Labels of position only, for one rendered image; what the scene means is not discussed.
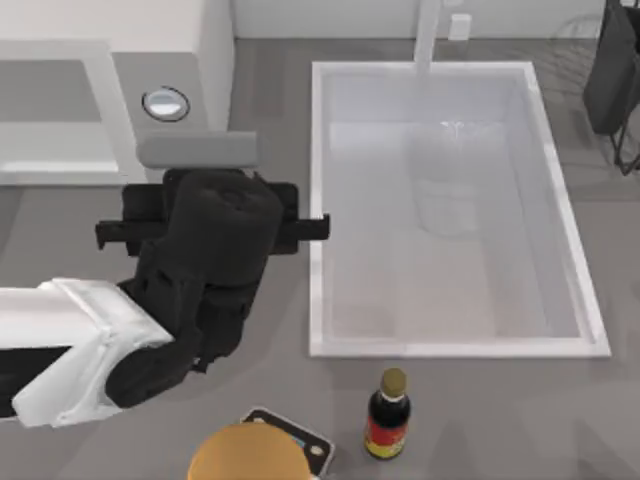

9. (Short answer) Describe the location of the black folding rack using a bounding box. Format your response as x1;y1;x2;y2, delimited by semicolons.
582;0;640;176

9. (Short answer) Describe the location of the pale grey rounded box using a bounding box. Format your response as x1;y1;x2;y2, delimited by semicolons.
139;131;259;169

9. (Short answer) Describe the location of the pale microwave oven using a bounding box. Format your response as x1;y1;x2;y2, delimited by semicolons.
0;38;237;187

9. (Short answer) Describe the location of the small white wall box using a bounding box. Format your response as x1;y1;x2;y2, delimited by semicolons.
449;13;472;42

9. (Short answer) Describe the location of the dark sauce bottle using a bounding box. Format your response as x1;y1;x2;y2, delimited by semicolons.
363;367;413;461

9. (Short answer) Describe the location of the white sink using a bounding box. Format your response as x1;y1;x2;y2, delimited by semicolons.
307;61;613;359

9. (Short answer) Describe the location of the small black framed scale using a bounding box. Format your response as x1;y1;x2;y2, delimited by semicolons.
239;406;337;477

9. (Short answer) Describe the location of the tall white tap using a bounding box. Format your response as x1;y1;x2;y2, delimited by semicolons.
412;0;442;77

